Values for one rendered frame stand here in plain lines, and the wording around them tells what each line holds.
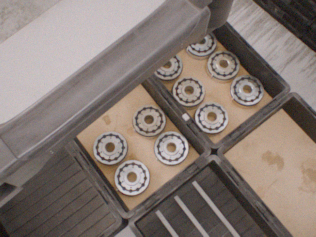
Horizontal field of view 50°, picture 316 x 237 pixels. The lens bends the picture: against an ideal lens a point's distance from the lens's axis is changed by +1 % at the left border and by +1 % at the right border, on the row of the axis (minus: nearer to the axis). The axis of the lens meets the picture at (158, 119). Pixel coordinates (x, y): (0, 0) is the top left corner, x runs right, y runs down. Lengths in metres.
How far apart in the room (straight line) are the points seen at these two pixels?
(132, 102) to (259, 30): 0.59
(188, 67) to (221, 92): 0.13
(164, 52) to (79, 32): 0.97
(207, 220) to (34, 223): 0.49
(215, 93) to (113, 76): 0.73
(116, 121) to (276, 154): 0.50
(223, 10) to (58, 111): 0.25
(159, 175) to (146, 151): 0.08
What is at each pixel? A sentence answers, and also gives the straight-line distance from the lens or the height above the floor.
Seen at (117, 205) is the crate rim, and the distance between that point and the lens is 0.92.
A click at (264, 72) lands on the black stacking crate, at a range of 1.09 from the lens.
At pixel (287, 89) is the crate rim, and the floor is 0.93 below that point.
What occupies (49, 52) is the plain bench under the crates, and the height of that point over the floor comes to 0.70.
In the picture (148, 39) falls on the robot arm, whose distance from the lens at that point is 0.42.
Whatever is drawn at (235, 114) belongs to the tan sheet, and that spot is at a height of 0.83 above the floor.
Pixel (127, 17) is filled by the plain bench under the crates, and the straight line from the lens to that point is 1.39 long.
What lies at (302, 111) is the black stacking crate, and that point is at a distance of 1.07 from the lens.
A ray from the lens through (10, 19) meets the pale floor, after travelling 2.41.
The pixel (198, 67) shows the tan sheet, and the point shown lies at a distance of 1.13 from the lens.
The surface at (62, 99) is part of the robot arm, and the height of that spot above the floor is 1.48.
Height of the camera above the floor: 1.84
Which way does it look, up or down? 72 degrees down
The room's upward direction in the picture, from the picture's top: 1 degrees counter-clockwise
